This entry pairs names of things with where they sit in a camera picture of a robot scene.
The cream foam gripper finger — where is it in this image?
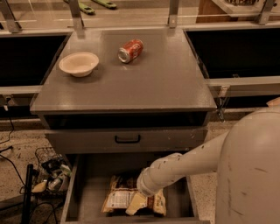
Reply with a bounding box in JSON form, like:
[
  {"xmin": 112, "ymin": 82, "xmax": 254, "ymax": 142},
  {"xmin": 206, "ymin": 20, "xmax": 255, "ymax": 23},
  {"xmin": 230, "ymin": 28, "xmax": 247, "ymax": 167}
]
[{"xmin": 125, "ymin": 192, "xmax": 147, "ymax": 216}]

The brown chip bag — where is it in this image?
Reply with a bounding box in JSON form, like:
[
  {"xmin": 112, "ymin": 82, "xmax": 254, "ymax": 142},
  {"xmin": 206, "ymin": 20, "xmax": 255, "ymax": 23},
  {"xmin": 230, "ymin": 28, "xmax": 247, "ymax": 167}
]
[{"xmin": 101, "ymin": 172, "xmax": 166, "ymax": 216}]

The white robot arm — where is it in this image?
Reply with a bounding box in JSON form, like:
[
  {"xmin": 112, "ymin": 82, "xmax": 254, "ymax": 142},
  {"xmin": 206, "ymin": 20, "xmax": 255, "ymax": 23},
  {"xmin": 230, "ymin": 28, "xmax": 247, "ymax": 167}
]
[{"xmin": 132, "ymin": 106, "xmax": 280, "ymax": 224}]

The open grey middle drawer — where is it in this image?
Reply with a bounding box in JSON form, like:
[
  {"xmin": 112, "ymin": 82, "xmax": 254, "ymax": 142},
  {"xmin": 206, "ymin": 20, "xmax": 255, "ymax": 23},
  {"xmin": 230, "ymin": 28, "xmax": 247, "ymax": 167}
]
[{"xmin": 60, "ymin": 152, "xmax": 210, "ymax": 224}]

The closed grey top drawer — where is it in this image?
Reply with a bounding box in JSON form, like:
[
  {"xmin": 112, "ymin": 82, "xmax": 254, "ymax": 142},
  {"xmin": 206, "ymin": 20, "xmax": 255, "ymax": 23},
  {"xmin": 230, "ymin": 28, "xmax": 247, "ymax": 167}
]
[{"xmin": 45, "ymin": 127, "xmax": 207, "ymax": 154}]

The grey drawer cabinet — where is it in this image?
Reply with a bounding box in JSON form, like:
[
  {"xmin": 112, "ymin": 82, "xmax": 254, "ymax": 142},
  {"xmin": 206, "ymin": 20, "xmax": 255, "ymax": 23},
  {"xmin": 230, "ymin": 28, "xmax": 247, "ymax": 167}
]
[{"xmin": 30, "ymin": 27, "xmax": 218, "ymax": 156}]

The black stand pole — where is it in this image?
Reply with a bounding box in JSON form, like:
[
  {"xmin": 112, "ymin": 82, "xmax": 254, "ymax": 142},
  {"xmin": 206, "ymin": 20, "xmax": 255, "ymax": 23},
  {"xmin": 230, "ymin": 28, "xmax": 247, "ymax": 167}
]
[{"xmin": 21, "ymin": 164, "xmax": 33, "ymax": 224}]

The white paper bowl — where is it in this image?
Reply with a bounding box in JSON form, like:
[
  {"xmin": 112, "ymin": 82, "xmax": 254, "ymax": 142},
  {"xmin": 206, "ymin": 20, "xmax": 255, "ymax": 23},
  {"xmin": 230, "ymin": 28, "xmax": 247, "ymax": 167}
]
[{"xmin": 59, "ymin": 52, "xmax": 99, "ymax": 77}]

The red soda can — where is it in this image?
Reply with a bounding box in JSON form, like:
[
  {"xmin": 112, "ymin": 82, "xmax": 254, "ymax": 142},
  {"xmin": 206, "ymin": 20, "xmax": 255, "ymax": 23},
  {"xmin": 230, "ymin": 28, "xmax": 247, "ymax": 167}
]
[{"xmin": 117, "ymin": 39, "xmax": 144, "ymax": 63}]

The green tool on floor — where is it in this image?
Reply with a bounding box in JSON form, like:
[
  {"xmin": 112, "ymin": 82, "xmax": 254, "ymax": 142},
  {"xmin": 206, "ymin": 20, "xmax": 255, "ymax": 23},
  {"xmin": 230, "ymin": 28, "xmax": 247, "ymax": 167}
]
[{"xmin": 63, "ymin": 0, "xmax": 95, "ymax": 15}]

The wooden box top right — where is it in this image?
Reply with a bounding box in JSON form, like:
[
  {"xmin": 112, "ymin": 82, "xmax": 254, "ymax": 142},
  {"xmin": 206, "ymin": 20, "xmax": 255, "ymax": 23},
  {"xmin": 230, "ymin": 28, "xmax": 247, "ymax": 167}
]
[{"xmin": 196, "ymin": 0, "xmax": 256, "ymax": 23}]

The black drawer handle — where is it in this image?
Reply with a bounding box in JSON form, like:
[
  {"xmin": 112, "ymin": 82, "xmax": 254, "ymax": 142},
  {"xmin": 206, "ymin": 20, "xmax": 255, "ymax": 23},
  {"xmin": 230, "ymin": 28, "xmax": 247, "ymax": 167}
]
[{"xmin": 114, "ymin": 135, "xmax": 141, "ymax": 144}]

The wire basket with items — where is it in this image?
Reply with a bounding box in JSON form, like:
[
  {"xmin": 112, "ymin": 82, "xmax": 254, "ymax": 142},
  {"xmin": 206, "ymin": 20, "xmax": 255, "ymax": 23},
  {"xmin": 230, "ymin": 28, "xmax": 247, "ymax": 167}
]
[{"xmin": 31, "ymin": 147, "xmax": 72, "ymax": 196}]

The black floor cable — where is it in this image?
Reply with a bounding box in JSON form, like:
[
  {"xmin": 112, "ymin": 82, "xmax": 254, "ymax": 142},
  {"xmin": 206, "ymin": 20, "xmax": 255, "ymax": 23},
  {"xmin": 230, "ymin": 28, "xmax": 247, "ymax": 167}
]
[{"xmin": 0, "ymin": 104, "xmax": 27, "ymax": 187}]

